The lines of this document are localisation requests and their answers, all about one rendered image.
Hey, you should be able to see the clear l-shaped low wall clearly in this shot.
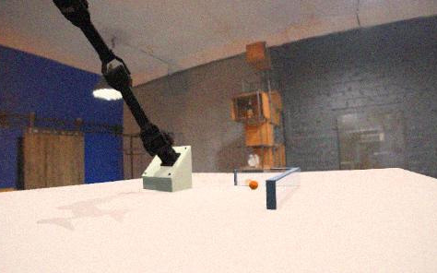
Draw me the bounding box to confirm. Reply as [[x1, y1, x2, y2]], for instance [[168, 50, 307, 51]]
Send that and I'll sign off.
[[235, 169, 301, 209]]

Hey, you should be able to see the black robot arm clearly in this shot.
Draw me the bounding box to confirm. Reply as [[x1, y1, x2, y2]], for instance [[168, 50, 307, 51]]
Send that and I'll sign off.
[[53, 0, 181, 166]]

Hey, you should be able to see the orange ball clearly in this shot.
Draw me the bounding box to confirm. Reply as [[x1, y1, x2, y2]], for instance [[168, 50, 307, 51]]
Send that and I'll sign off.
[[249, 181, 258, 190]]

